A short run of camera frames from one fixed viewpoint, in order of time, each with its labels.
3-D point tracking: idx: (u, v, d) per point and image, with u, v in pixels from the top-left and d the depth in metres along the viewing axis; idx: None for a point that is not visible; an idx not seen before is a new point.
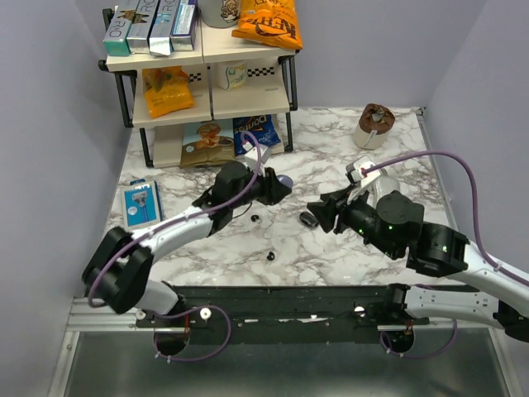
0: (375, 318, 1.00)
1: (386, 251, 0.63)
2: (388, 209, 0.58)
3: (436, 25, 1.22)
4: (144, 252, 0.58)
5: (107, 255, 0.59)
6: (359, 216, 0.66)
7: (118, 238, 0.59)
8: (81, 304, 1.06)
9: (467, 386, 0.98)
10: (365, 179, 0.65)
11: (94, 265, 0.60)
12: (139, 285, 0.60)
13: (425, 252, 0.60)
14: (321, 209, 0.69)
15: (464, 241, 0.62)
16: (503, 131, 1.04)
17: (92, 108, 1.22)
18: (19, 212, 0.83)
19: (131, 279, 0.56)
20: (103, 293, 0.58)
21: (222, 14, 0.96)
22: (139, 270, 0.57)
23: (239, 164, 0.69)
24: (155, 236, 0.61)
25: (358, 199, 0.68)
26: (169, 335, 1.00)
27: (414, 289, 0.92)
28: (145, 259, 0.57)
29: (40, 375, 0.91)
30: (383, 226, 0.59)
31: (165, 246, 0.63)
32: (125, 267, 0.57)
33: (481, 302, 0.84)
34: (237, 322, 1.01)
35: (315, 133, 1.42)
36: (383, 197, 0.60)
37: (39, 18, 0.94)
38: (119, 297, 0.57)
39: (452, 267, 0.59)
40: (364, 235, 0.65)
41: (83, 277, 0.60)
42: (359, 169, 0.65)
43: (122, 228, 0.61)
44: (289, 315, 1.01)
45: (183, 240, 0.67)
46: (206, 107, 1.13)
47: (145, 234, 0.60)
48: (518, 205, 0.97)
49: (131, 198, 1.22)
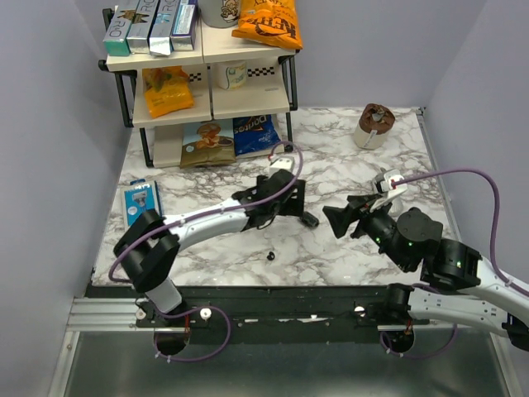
0: (375, 318, 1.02)
1: (398, 264, 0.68)
2: (407, 227, 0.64)
3: (436, 25, 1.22)
4: (171, 240, 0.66)
5: (137, 235, 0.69)
6: (378, 225, 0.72)
7: (150, 222, 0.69)
8: (81, 305, 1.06)
9: (466, 386, 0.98)
10: (393, 191, 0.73)
11: (126, 243, 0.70)
12: (163, 270, 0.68)
13: (439, 268, 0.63)
14: (335, 213, 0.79)
15: (477, 256, 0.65)
16: (503, 131, 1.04)
17: (92, 107, 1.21)
18: (19, 213, 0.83)
19: (154, 263, 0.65)
20: (130, 270, 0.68)
21: (222, 14, 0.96)
22: (164, 255, 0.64)
23: (283, 174, 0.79)
24: (186, 224, 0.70)
25: (381, 210, 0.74)
26: (169, 335, 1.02)
27: (417, 292, 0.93)
28: (172, 246, 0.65)
29: (40, 376, 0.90)
30: (402, 241, 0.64)
31: (196, 234, 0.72)
32: (151, 251, 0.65)
33: (490, 311, 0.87)
34: (237, 322, 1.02)
35: (314, 133, 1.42)
36: (405, 212, 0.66)
37: (39, 18, 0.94)
38: (140, 276, 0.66)
39: (465, 282, 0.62)
40: (381, 244, 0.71)
41: (115, 250, 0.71)
42: (390, 179, 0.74)
43: (157, 213, 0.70)
44: (289, 315, 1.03)
45: (220, 228, 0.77)
46: (206, 107, 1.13)
47: (177, 221, 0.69)
48: (517, 206, 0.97)
49: (131, 198, 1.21)
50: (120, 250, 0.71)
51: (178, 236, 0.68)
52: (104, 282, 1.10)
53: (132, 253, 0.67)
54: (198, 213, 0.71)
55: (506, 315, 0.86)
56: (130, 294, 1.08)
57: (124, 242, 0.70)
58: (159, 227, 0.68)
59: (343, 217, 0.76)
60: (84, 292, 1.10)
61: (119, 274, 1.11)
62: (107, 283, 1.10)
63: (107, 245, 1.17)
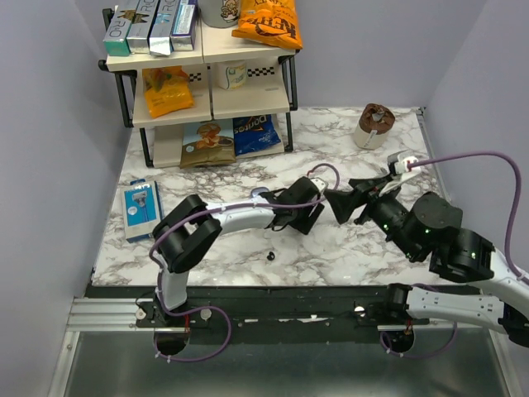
0: (374, 318, 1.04)
1: (407, 253, 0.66)
2: (426, 212, 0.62)
3: (436, 25, 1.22)
4: (212, 224, 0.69)
5: (179, 218, 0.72)
6: (386, 212, 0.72)
7: (194, 206, 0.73)
8: (81, 305, 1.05)
9: (467, 387, 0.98)
10: (407, 174, 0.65)
11: (167, 225, 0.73)
12: (201, 253, 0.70)
13: (454, 258, 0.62)
14: (339, 197, 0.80)
15: (490, 248, 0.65)
16: (503, 131, 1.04)
17: (92, 107, 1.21)
18: (18, 212, 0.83)
19: (196, 244, 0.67)
20: (169, 251, 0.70)
21: (222, 14, 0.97)
22: (206, 237, 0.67)
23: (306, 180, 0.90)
24: (225, 212, 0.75)
25: (388, 194, 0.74)
26: (169, 335, 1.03)
27: (417, 289, 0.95)
28: (214, 229, 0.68)
29: (40, 376, 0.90)
30: (418, 227, 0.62)
31: (231, 222, 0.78)
32: (193, 232, 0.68)
33: (486, 307, 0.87)
34: (238, 322, 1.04)
35: (314, 134, 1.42)
36: (421, 198, 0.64)
37: (39, 19, 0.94)
38: (179, 256, 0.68)
39: (478, 274, 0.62)
40: (388, 231, 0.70)
41: (154, 231, 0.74)
42: (404, 160, 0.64)
43: (200, 199, 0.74)
44: (289, 315, 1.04)
45: (248, 222, 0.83)
46: (206, 107, 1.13)
47: (217, 208, 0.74)
48: (518, 206, 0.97)
49: (131, 198, 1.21)
50: (159, 231, 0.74)
51: (220, 222, 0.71)
52: (104, 282, 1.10)
53: (172, 236, 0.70)
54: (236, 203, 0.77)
55: (502, 309, 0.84)
56: (130, 294, 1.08)
57: (164, 224, 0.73)
58: (202, 212, 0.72)
59: (349, 201, 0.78)
60: (84, 292, 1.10)
61: (119, 274, 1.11)
62: (107, 283, 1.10)
63: (107, 245, 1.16)
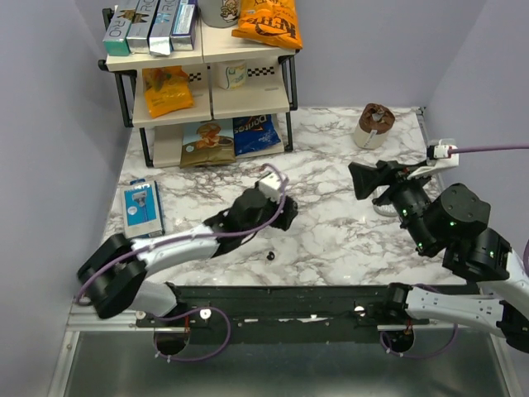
0: (374, 318, 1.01)
1: (419, 244, 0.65)
2: (454, 204, 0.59)
3: (436, 25, 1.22)
4: (137, 266, 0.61)
5: (104, 260, 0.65)
6: (407, 198, 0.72)
7: (118, 245, 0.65)
8: (82, 304, 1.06)
9: (467, 387, 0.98)
10: (445, 160, 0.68)
11: (91, 268, 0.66)
12: (127, 298, 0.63)
13: (471, 255, 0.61)
14: (364, 172, 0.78)
15: (507, 249, 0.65)
16: (503, 131, 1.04)
17: (92, 107, 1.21)
18: (18, 213, 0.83)
19: (118, 290, 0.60)
20: (92, 297, 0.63)
21: (222, 14, 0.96)
22: (129, 281, 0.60)
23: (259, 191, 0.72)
24: (154, 250, 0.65)
25: (413, 181, 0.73)
26: (169, 335, 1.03)
27: (417, 289, 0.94)
28: (138, 272, 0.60)
29: (40, 376, 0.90)
30: (443, 219, 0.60)
31: (165, 260, 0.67)
32: (116, 277, 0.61)
33: (485, 309, 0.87)
34: (237, 322, 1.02)
35: (314, 133, 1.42)
36: (450, 188, 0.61)
37: (40, 19, 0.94)
38: (102, 303, 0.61)
39: (493, 273, 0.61)
40: (405, 218, 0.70)
41: (80, 274, 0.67)
42: (445, 146, 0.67)
43: (126, 237, 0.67)
44: (289, 316, 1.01)
45: (188, 256, 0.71)
46: (206, 107, 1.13)
47: (145, 246, 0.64)
48: (518, 205, 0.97)
49: (131, 198, 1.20)
50: (84, 275, 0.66)
51: (147, 262, 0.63)
52: None
53: (95, 279, 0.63)
54: (167, 239, 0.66)
55: (502, 310, 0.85)
56: None
57: (89, 267, 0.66)
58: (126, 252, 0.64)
59: (374, 179, 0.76)
60: None
61: None
62: None
63: None
